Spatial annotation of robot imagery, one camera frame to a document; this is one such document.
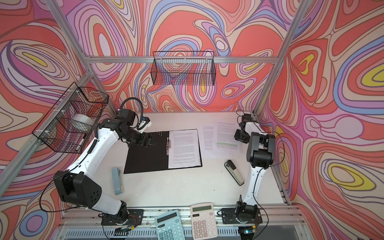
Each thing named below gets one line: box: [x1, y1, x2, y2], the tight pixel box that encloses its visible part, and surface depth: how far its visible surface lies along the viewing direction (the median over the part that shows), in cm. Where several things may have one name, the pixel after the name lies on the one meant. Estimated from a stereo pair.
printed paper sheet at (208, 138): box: [202, 125, 216, 152], surface depth 106 cm
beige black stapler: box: [224, 159, 245, 186], surface depth 88 cm
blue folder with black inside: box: [123, 129, 203, 174], surface depth 98 cm
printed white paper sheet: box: [168, 129, 202, 169], surface depth 101 cm
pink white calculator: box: [190, 203, 218, 240], surface depth 72 cm
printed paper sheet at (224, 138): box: [213, 121, 243, 151], surface depth 107 cm
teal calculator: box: [155, 210, 186, 240], surface depth 70 cm
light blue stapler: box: [111, 167, 125, 196], surface depth 84 cm
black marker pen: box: [75, 134, 88, 151], surface depth 73 cm
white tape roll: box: [72, 113, 95, 128], surface depth 75 cm
